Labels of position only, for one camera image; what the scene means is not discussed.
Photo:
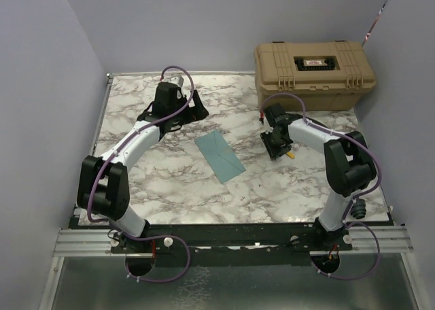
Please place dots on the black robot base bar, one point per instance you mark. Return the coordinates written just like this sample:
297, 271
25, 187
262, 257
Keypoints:
174, 245

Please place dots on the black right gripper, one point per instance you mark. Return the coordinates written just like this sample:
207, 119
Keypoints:
274, 151

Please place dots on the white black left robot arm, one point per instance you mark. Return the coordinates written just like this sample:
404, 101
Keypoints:
103, 186

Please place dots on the light blue paper envelope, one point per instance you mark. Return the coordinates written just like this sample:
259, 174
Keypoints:
220, 156

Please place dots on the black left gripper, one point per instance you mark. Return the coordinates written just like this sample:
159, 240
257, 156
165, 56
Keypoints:
193, 113

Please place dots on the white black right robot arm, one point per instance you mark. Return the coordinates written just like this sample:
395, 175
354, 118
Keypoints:
349, 167

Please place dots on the aluminium rail frame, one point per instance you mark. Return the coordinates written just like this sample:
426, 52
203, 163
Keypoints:
173, 184

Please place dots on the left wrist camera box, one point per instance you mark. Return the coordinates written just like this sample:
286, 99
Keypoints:
178, 80

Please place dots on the tan plastic tool case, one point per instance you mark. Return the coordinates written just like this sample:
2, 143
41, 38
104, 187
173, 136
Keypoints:
326, 76

